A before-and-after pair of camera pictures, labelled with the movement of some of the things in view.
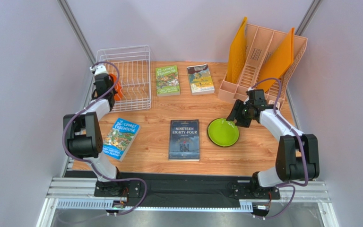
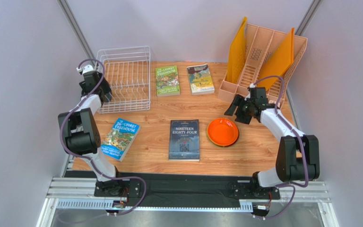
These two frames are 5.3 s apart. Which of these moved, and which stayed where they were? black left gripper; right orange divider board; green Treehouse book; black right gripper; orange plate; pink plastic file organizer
Moved: black left gripper; orange plate
Stayed: green Treehouse book; black right gripper; right orange divider board; pink plastic file organizer
